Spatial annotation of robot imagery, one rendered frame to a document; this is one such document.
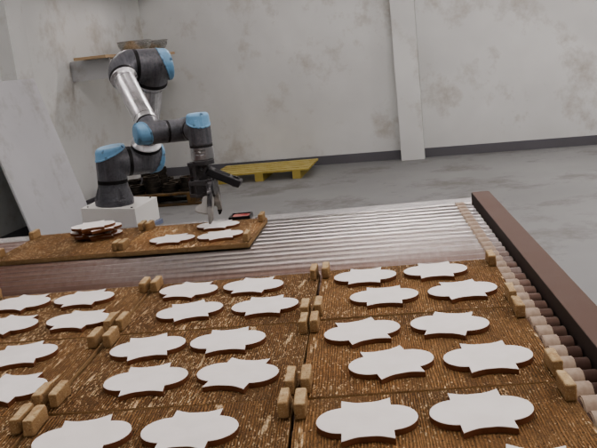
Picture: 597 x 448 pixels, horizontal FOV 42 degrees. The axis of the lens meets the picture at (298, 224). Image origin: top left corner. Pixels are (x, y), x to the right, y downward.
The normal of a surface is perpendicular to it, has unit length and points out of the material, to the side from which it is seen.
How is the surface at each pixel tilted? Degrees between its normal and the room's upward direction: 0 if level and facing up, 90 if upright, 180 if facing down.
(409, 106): 90
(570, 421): 0
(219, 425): 0
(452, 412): 0
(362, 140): 90
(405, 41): 90
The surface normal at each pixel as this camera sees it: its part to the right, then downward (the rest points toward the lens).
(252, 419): -0.11, -0.97
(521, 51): -0.20, 0.23
